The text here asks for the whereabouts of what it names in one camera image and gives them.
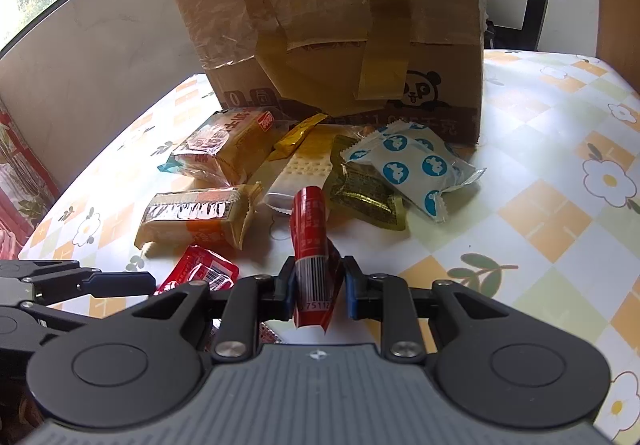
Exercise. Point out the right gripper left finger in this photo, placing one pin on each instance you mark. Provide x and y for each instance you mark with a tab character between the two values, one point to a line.
253	300

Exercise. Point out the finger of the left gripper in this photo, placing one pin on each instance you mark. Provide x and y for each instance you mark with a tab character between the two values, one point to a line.
113	285
54	319

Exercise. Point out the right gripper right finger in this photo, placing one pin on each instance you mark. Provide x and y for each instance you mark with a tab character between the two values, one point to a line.
448	307

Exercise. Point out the red snack stick packet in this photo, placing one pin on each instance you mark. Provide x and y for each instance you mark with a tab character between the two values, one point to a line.
318	267

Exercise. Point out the orange bread pack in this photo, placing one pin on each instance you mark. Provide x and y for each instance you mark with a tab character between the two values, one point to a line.
208	217
228	147

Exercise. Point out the gold green snack pouch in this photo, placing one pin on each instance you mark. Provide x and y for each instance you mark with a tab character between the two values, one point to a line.
358	191

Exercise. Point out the small yellow snack packet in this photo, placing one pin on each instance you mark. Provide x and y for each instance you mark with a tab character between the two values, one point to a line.
295	136

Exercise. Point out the red patterned cloth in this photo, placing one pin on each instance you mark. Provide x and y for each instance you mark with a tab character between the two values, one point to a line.
27	189

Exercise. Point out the white blue dotted packet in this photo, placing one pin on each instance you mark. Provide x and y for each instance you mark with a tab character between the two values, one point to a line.
414	160

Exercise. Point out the white cracker pack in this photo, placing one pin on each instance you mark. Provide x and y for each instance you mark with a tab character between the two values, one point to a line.
307	167

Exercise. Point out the floral checked table cover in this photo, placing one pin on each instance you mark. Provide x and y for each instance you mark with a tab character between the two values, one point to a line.
551	227

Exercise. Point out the taped cardboard box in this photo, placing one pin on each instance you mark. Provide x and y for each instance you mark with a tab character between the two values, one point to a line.
358	61

